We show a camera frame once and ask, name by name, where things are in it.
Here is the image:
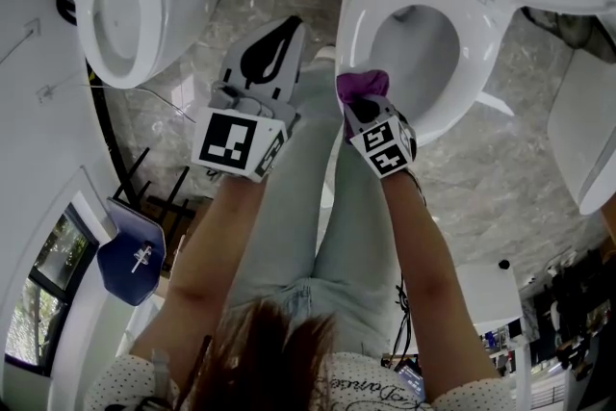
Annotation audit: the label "phone with lit screen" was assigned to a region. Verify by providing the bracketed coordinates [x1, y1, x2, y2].
[394, 356, 428, 401]

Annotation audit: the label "white toilet seat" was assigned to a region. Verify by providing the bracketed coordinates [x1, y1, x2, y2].
[335, 0, 507, 149]

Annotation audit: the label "purple cloth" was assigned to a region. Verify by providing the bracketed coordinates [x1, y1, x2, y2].
[335, 68, 390, 115]

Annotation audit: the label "person's right forearm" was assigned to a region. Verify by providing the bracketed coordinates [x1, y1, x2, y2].
[378, 167, 502, 400]

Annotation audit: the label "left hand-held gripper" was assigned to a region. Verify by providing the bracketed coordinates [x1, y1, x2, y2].
[191, 16, 307, 183]

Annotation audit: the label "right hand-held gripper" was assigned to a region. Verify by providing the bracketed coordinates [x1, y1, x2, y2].
[342, 93, 418, 180]

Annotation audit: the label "black floor cable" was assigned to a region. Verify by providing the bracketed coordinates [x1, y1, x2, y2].
[85, 57, 127, 193]

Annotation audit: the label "white toilet with closed lid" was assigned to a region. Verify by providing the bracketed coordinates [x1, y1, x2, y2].
[547, 13, 616, 217]

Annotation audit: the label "person's left forearm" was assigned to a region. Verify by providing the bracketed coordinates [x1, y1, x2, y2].
[128, 171, 271, 360]

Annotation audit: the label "grey shoulder strap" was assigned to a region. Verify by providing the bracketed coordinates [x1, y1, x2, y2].
[150, 347, 173, 403]

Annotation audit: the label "person's white dotted shirt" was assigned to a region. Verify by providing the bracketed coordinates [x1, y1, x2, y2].
[85, 349, 514, 411]

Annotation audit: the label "person's light blue jeans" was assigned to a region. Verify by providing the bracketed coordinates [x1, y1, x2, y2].
[224, 53, 411, 357]

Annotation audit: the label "white table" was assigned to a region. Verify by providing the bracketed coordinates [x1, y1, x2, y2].
[454, 261, 536, 411]

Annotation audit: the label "black metal rack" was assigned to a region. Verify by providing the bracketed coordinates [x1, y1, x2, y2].
[109, 145, 196, 256]

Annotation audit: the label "black framed window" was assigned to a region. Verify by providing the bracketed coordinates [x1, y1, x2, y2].
[0, 201, 100, 377]

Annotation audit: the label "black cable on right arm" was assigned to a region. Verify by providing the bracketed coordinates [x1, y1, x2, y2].
[392, 272, 416, 370]

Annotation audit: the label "cluttered dark shelf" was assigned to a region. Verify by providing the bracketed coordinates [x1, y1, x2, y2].
[519, 244, 616, 381]

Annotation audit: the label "person's white shoe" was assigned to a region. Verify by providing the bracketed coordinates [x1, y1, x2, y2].
[311, 43, 338, 65]

